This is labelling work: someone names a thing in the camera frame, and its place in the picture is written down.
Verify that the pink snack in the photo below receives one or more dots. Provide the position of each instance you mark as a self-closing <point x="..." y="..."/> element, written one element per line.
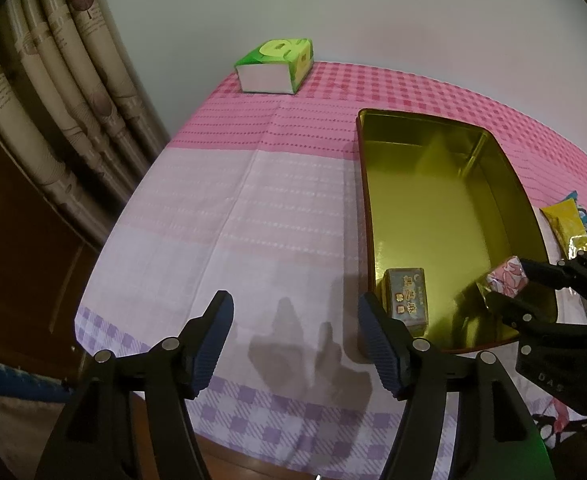
<point x="506" y="275"/>

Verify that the beige patterned curtain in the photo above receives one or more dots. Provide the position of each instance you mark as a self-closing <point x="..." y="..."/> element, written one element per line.
<point x="73" y="85"/>

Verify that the gold tin box red outside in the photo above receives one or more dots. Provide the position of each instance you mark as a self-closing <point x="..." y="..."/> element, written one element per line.
<point x="423" y="200"/>

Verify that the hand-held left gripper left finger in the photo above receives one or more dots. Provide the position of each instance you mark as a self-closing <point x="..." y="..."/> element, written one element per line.
<point x="213" y="347"/>

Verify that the pink checked tablecloth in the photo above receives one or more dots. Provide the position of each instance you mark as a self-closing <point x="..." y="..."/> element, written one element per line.
<point x="273" y="210"/>

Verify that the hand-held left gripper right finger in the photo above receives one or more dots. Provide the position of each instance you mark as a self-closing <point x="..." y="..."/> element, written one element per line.
<point x="381" y="352"/>

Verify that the green tissue pack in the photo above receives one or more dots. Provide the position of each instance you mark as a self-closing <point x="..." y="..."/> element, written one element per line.
<point x="273" y="67"/>

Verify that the brown wooden cabinet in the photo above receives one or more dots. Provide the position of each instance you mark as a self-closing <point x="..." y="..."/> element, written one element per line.
<point x="18" y="260"/>

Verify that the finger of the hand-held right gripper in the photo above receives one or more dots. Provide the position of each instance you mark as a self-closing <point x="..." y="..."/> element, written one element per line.
<point x="553" y="272"/>
<point x="528" y="317"/>

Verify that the small grey-blue snack box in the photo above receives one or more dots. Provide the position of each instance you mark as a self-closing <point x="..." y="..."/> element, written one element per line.
<point x="407" y="300"/>

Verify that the blue fabric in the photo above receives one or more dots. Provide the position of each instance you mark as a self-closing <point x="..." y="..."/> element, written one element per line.
<point x="13" y="380"/>

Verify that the yellow snack packet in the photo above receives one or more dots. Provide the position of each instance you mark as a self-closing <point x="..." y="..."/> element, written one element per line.
<point x="568" y="225"/>

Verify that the small blue snack packet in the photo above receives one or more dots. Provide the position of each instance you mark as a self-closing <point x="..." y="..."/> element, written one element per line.
<point x="584" y="216"/>

